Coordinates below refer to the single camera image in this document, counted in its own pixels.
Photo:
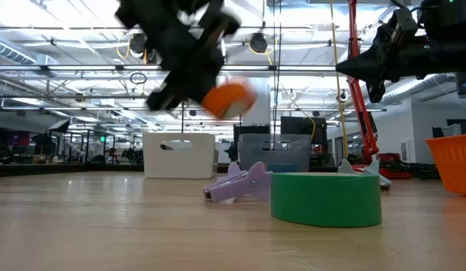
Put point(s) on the black ceiling spotlight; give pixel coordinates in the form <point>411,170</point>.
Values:
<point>258,43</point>
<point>136,45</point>

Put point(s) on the orange tape roll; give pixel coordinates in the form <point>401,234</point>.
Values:
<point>227,99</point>

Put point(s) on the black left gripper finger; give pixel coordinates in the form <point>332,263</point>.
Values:
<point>206,79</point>

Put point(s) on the orange plastic basket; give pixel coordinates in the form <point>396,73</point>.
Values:
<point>452,165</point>

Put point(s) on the purple staple remover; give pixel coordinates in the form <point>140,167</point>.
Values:
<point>242,186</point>

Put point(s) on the white building column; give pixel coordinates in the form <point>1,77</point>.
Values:
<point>263,101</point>

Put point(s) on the black monitor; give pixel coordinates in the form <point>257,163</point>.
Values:
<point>304,126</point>

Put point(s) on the green tape roll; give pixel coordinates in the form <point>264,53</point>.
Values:
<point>324,199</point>

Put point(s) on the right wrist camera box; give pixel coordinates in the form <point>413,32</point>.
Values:
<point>404,23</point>

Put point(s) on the grey translucent bin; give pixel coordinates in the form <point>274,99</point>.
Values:
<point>255,158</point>

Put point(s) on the small black ceiling camera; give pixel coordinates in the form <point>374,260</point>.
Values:
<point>342,96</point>

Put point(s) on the white plastic bin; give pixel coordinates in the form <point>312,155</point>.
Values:
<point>200,158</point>

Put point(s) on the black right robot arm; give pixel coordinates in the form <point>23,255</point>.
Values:
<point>458,56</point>

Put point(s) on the black equipment case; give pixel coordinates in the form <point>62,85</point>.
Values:
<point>251,131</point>

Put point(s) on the black studio light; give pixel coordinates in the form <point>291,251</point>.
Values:
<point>60,125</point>

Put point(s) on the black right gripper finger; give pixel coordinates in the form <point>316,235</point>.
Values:
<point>377,81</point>
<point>379,56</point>

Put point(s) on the light blue staple remover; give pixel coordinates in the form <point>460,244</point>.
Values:
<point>372,168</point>

